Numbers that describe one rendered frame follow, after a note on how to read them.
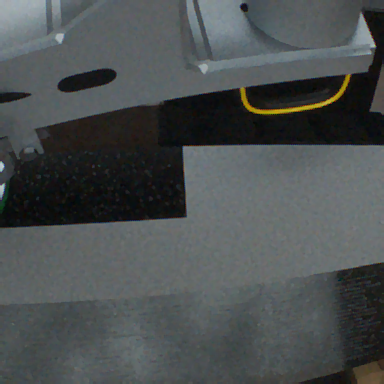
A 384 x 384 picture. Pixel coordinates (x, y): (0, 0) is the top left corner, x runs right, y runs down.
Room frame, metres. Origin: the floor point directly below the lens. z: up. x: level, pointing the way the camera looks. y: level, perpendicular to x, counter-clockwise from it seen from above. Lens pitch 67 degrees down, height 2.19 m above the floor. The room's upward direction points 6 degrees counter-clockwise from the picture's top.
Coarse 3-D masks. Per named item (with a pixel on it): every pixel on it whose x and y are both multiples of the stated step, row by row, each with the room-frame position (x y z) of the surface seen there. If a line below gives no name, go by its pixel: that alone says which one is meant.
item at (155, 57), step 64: (0, 0) 0.66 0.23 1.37; (64, 0) 0.62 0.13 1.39; (128, 0) 0.57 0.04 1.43; (192, 0) 0.71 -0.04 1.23; (0, 64) 0.56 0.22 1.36; (64, 64) 0.57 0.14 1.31; (128, 64) 0.57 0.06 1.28; (192, 64) 0.59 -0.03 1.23; (256, 64) 0.59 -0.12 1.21; (320, 64) 0.60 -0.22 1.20; (0, 128) 0.56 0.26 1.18
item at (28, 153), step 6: (42, 132) 0.60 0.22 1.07; (48, 132) 0.60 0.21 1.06; (0, 138) 0.60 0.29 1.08; (6, 138) 0.60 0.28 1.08; (42, 138) 0.60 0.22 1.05; (0, 144) 0.59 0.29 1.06; (6, 144) 0.59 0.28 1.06; (6, 150) 0.59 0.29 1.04; (12, 150) 0.59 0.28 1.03; (24, 150) 0.57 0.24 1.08; (30, 150) 0.57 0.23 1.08; (36, 150) 0.57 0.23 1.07; (24, 156) 0.56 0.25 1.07; (30, 156) 0.56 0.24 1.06; (36, 156) 0.56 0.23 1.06
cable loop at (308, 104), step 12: (336, 84) 0.69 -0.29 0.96; (240, 96) 0.67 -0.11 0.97; (252, 96) 0.69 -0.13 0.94; (288, 96) 0.70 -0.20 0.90; (300, 96) 0.70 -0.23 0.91; (312, 96) 0.70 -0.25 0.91; (324, 96) 0.69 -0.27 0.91; (336, 96) 0.68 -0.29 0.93; (252, 108) 0.67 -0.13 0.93; (264, 108) 0.68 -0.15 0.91; (276, 108) 0.68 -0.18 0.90; (288, 108) 0.68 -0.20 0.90; (300, 108) 0.68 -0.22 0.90; (312, 108) 0.68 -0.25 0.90
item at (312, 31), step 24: (264, 0) 0.63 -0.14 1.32; (288, 0) 0.61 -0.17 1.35; (312, 0) 0.60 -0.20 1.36; (336, 0) 0.60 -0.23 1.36; (360, 0) 0.64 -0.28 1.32; (264, 24) 0.63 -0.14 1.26; (288, 24) 0.61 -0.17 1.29; (312, 24) 0.60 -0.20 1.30; (336, 24) 0.60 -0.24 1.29; (312, 48) 0.60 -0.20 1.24
